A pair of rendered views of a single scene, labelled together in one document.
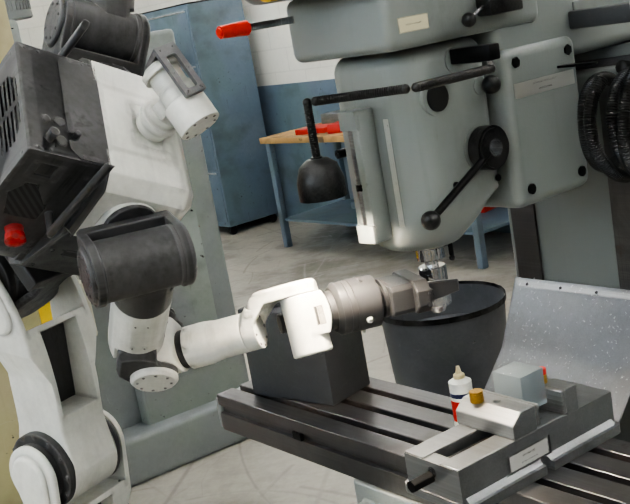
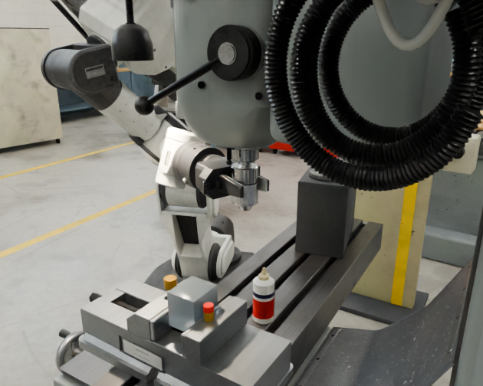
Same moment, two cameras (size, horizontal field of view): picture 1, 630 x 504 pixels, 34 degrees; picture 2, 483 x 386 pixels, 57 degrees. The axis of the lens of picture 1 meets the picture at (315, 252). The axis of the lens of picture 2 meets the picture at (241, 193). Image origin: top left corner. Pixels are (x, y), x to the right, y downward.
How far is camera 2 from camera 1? 164 cm
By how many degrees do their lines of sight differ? 64
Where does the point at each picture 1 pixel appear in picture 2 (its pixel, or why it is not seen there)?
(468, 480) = (87, 322)
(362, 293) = (184, 157)
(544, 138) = not seen: hidden behind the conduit
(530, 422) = (143, 330)
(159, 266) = (59, 73)
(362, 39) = not seen: outside the picture
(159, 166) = (117, 14)
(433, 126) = (184, 12)
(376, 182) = not seen: hidden behind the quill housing
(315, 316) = (165, 158)
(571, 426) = (191, 374)
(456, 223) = (212, 127)
